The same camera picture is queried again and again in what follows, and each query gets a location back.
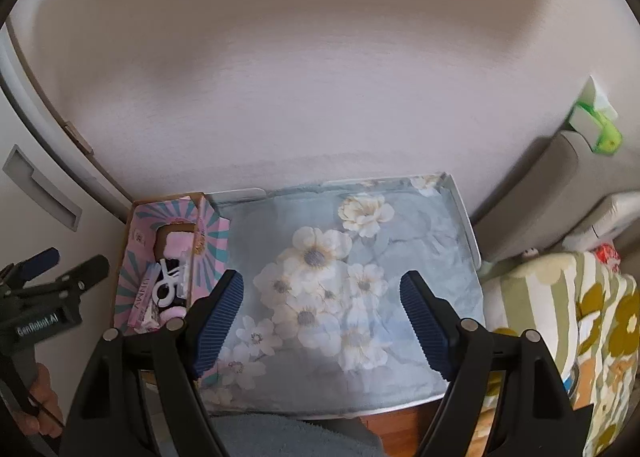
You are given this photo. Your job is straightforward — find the tan door latch plate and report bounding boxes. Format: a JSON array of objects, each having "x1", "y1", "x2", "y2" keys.
[{"x1": 65, "y1": 122, "x2": 95, "y2": 155}]

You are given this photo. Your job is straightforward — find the blue fleece garment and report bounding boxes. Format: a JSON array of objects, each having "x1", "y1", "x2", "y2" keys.
[{"x1": 207, "y1": 412, "x2": 386, "y2": 457}]

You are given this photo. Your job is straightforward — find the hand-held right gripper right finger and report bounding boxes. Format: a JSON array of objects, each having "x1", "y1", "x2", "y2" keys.
[{"x1": 399, "y1": 271, "x2": 596, "y2": 457}]

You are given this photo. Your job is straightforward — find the pink printed cardboard box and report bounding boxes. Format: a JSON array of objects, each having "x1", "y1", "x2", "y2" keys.
[{"x1": 114, "y1": 192, "x2": 232, "y2": 338}]

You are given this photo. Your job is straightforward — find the green floral striped cushion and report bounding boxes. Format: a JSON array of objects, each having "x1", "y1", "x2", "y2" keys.
[{"x1": 472, "y1": 251, "x2": 640, "y2": 457}]

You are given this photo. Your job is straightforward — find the green tissue pack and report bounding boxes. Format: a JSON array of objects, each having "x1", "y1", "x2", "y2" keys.
[{"x1": 567, "y1": 76, "x2": 623, "y2": 155}]

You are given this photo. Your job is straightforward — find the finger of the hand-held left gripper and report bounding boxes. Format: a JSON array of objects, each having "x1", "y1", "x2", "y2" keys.
[
  {"x1": 0, "y1": 247, "x2": 61, "y2": 290},
  {"x1": 47, "y1": 255, "x2": 111, "y2": 303}
]

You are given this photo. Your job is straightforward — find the white pillow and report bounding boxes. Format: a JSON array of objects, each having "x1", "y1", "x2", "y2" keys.
[{"x1": 562, "y1": 192, "x2": 640, "y2": 253}]

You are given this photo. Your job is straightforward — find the floral blue tablecloth tray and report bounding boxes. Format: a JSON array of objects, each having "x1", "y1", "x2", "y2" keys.
[{"x1": 197, "y1": 173, "x2": 486, "y2": 418}]

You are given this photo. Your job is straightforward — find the person's left hand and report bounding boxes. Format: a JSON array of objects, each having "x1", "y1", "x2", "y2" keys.
[{"x1": 27, "y1": 362, "x2": 66, "y2": 440}]

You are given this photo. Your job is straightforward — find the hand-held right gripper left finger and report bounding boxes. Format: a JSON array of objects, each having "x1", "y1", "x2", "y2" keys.
[{"x1": 59, "y1": 269, "x2": 245, "y2": 457}]

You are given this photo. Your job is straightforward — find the white plastic scissors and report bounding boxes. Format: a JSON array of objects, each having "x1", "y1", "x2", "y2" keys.
[{"x1": 154, "y1": 257, "x2": 193, "y2": 310}]

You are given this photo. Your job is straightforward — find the grey recessed door handle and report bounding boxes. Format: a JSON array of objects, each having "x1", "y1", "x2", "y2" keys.
[{"x1": 2, "y1": 144, "x2": 83, "y2": 233}]

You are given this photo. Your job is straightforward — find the red patterned cloth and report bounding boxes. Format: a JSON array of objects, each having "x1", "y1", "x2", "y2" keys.
[{"x1": 592, "y1": 243, "x2": 623, "y2": 273}]

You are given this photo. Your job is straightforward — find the white folding table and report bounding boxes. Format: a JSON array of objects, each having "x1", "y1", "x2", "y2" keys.
[{"x1": 205, "y1": 173, "x2": 483, "y2": 420}]

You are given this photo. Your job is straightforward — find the long pink cosmetic box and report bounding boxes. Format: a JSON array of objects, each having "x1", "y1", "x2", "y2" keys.
[{"x1": 127, "y1": 264, "x2": 161, "y2": 328}]

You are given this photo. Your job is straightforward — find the pink fluffy scrunchie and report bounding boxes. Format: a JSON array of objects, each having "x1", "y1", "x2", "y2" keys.
[
  {"x1": 160, "y1": 304, "x2": 188, "y2": 325},
  {"x1": 159, "y1": 232, "x2": 196, "y2": 263}
]

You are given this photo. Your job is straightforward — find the white door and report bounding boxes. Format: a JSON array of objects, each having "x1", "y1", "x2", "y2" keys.
[{"x1": 0, "y1": 22, "x2": 131, "y2": 278}]

